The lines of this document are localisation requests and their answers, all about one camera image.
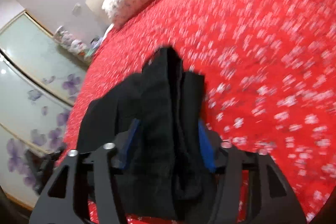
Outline stuffed toy stack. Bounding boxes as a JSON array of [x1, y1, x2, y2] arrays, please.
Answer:
[[52, 26, 89, 56]]

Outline white wall switch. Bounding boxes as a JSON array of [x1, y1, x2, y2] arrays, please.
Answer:
[[72, 3, 81, 16]]

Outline red floral bedspread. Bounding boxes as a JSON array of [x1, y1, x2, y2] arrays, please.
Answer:
[[64, 0, 335, 221]]

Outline floral sliding wardrobe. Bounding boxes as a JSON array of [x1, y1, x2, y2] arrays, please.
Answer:
[[0, 12, 88, 208]]

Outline black pants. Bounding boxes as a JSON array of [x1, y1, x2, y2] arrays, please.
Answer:
[[77, 47, 217, 223]]

